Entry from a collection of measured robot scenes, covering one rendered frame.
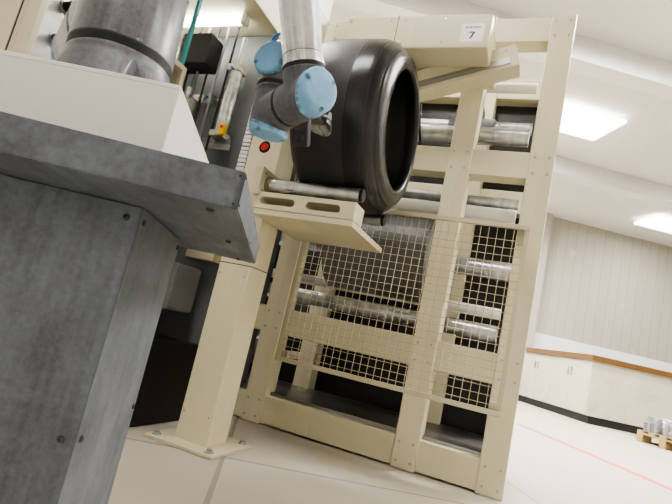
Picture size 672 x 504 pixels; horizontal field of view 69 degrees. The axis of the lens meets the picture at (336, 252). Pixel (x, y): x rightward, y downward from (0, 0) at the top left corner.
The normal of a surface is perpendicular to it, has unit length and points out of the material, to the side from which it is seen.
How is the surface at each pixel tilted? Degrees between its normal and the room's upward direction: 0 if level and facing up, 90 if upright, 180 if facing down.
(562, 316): 90
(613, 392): 90
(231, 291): 90
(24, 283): 90
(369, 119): 104
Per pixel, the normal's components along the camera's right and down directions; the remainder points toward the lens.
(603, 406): 0.13, -0.13
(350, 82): -0.33, -0.24
